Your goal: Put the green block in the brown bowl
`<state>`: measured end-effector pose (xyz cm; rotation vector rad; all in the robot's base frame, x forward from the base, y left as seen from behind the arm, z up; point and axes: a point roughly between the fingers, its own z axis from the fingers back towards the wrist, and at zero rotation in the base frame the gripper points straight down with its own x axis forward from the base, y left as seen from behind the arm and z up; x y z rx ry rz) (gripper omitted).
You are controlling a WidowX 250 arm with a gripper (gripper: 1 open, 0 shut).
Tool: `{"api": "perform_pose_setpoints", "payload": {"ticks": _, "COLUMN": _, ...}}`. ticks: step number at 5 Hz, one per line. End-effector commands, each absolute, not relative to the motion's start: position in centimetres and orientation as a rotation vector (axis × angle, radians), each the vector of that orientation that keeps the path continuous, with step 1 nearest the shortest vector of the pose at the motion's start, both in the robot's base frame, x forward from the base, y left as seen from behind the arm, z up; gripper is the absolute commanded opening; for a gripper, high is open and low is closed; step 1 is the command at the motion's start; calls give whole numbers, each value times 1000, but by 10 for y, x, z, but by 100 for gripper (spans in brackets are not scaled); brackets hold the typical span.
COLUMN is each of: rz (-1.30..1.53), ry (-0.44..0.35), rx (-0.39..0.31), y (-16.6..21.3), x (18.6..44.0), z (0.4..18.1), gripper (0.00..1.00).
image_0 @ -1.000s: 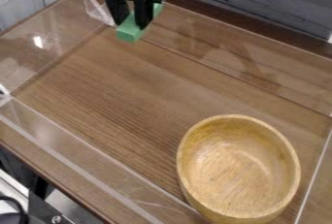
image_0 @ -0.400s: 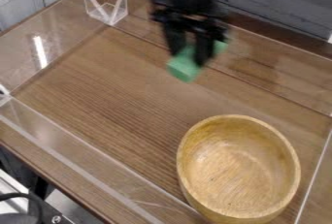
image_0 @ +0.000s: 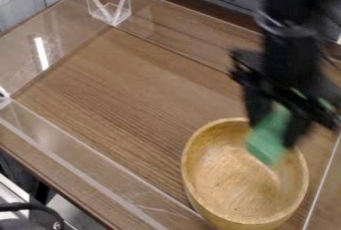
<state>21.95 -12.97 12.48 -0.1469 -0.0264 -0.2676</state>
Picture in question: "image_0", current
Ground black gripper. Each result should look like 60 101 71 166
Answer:
230 33 341 148

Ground green rectangular block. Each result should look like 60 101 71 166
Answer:
244 88 337 166

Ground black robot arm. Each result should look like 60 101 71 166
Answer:
230 0 341 150

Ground brown wooden bowl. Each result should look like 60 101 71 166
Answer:
181 117 309 230

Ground clear acrylic tray wall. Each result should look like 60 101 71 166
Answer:
0 0 341 230

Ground clear acrylic corner bracket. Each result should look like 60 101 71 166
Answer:
86 0 133 27

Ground black metal bracket with bolt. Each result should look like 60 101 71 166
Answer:
28 204 79 230

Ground black cable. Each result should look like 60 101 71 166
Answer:
0 202 66 230

